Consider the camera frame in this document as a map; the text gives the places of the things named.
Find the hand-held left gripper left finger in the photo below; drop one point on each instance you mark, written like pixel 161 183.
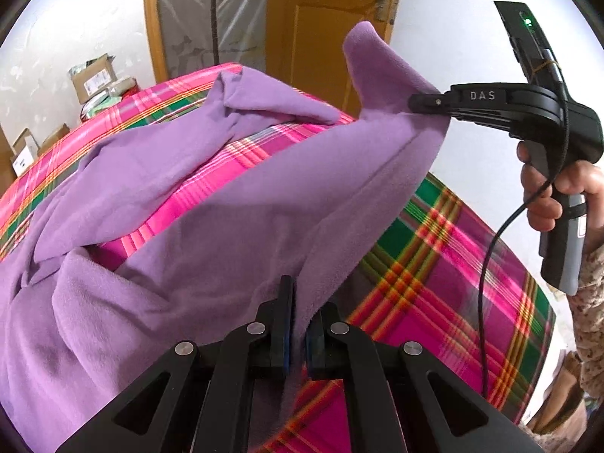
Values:
pixel 286 339

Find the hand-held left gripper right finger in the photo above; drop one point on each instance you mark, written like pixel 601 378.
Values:
pixel 310 349

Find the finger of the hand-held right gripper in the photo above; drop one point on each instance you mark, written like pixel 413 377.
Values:
pixel 429 103

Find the purple fleece cloth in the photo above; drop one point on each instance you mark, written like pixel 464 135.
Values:
pixel 212 226

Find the person's right forearm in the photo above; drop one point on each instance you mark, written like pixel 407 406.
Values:
pixel 592 316

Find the person's right hand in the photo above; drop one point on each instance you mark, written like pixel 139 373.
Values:
pixel 538 188

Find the wooden door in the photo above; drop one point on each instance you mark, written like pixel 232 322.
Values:
pixel 330 19

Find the pink plaid bed sheet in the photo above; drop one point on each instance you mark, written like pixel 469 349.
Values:
pixel 448 292

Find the plastic-covered doorway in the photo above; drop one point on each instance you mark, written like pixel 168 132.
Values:
pixel 188 14

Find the person's floral clothing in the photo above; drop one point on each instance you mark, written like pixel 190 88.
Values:
pixel 557 441

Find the green plastic packet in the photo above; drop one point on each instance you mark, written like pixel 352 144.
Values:
pixel 96 106

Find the small brown cardboard box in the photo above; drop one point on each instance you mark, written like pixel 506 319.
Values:
pixel 53 140

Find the white cardboard box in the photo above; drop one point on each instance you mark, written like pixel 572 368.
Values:
pixel 24 153

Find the brown labelled cardboard box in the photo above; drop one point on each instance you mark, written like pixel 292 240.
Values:
pixel 94 80

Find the wooden wardrobe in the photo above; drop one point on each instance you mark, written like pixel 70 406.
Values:
pixel 5 155

